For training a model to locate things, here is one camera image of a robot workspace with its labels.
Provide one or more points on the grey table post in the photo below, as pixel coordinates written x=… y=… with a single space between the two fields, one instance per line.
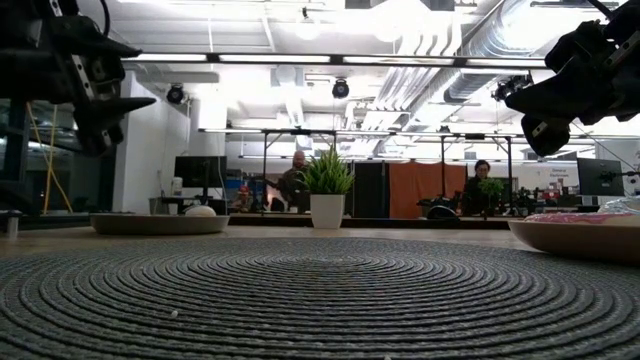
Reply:
x=11 y=222

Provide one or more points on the black metal background frame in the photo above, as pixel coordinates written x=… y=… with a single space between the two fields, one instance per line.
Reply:
x=300 y=132

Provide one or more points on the green plant in white pot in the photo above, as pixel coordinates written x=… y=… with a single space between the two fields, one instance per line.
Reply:
x=327 y=207

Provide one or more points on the white jug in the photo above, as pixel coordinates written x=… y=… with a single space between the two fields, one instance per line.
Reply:
x=176 y=186

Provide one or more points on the small green background plant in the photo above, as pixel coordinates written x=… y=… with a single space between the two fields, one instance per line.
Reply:
x=491 y=187

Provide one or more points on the orange partition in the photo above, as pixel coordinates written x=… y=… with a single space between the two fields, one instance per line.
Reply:
x=415 y=185

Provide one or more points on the large white donut blue drizzle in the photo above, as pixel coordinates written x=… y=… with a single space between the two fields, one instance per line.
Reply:
x=622 y=205

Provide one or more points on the dark office desk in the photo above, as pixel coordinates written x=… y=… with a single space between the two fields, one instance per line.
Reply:
x=167 y=201

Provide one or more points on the tan bowl on right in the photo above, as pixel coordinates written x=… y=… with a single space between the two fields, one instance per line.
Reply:
x=575 y=240

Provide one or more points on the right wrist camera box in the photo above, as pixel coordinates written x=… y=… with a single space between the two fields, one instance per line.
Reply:
x=575 y=45

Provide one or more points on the small white-iced donut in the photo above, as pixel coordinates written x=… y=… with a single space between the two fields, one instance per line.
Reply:
x=200 y=211

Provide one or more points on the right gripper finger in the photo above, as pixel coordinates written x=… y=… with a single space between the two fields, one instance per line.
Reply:
x=546 y=135
x=552 y=97

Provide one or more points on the overhead light bar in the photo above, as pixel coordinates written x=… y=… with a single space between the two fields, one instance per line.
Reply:
x=275 y=58

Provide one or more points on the black computer monitor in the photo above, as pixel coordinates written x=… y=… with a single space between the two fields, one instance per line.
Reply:
x=600 y=177
x=200 y=171

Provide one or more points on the person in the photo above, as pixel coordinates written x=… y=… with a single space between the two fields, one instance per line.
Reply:
x=295 y=182
x=475 y=197

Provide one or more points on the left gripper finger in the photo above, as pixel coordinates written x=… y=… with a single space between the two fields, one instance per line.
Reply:
x=105 y=125
x=95 y=42

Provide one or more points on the grey plate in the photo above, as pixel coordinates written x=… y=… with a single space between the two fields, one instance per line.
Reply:
x=160 y=224

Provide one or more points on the black chair back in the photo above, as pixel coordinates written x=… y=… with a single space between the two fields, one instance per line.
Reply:
x=444 y=213

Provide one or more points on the round grey woven placemat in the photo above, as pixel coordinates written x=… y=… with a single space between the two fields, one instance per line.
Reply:
x=300 y=300

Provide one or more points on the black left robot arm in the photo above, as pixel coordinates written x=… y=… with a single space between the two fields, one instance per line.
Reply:
x=15 y=20

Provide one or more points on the black ceiling spotlight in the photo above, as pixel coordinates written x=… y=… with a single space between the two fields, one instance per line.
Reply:
x=510 y=87
x=340 y=89
x=175 y=94

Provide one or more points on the black partition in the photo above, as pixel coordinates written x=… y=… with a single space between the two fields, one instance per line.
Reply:
x=370 y=190

